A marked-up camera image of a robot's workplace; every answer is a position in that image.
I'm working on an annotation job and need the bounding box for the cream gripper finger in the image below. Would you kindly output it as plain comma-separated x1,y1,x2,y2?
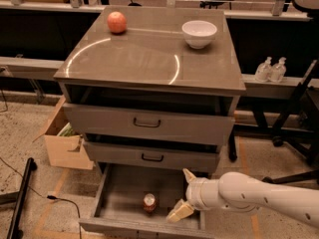
182,168,196,184
166,199,194,223

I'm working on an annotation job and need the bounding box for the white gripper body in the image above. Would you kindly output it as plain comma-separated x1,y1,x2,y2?
185,177,221,211

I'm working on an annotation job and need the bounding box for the red coke can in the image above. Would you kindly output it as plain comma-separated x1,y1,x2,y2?
144,193,157,213

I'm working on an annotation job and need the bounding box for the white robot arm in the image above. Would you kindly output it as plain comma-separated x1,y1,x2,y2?
166,168,319,228

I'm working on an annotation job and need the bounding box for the grey middle drawer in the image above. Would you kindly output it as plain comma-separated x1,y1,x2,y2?
83,141,219,173

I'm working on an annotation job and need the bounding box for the grey drawer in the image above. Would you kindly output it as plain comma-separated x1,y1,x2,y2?
63,104,234,145
83,141,219,173
80,164,213,239

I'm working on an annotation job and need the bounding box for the grey bottom drawer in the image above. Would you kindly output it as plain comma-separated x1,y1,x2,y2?
80,164,213,239

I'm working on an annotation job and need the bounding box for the grey drawer cabinet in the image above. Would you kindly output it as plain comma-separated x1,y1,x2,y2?
53,5,247,184

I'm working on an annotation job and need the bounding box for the grey top drawer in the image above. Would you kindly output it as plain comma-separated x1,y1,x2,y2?
63,104,234,145

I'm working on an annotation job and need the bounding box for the black office chair base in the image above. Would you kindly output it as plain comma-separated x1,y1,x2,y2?
259,59,319,186

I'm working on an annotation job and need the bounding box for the left clear sanitizer bottle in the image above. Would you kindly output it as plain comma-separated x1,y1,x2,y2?
254,57,272,82

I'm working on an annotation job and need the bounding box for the clear sanitizer bottle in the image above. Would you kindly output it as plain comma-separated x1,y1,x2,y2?
254,57,272,82
268,57,286,83

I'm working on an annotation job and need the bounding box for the cardboard box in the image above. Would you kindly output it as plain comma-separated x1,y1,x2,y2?
35,96,94,170

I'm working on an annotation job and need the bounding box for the right clear sanitizer bottle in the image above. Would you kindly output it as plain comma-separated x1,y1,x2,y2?
268,57,286,83

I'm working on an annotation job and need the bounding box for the white ceramic bowl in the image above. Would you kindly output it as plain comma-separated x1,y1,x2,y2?
181,20,217,49

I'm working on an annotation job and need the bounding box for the black floor stand leg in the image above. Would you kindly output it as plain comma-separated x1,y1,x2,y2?
0,157,37,239

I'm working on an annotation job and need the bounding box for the red apple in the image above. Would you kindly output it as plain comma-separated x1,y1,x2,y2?
107,11,127,34

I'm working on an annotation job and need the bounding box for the black floor cable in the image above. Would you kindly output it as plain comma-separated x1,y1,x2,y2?
0,157,83,239

